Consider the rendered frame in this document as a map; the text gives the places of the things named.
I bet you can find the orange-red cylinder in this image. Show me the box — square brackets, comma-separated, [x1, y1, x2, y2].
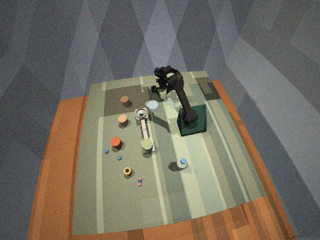
[111, 137, 123, 149]

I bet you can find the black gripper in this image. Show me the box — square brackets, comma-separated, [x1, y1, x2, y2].
[151, 82, 174, 95]

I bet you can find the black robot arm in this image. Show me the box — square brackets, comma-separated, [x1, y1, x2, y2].
[154, 65, 198, 125]

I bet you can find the tan tape roll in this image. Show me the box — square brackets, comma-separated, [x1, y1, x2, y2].
[123, 167, 133, 175]

